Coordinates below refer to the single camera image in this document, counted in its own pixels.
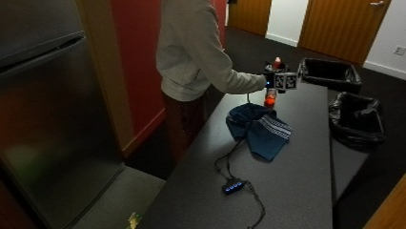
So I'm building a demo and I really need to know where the clear bottle with orange liquid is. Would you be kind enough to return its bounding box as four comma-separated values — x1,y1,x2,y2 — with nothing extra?
263,56,285,109

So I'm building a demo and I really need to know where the white marker cube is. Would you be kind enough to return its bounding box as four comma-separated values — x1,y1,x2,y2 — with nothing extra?
273,72,301,92

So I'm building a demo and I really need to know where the black bin with liner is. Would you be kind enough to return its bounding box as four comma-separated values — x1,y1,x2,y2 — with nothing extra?
328,91,388,153
297,57,364,94

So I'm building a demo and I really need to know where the dark blue patterned cloth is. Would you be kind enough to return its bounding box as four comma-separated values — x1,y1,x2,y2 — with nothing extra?
225,102,295,162

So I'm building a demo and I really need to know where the wooden door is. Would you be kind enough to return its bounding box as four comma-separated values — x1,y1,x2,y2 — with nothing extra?
297,0,393,66
228,0,273,36

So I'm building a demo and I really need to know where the the person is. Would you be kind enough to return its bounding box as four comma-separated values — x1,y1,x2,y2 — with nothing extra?
155,0,281,160

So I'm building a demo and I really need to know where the black hub with blue lights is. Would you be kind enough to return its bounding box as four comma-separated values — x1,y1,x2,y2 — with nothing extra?
221,178,247,196

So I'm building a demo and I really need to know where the dark steel refrigerator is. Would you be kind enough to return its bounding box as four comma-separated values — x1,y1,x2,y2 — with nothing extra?
0,0,127,229

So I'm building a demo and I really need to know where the black cable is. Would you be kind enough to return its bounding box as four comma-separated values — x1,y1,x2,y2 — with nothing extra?
241,180,267,229
213,92,255,181

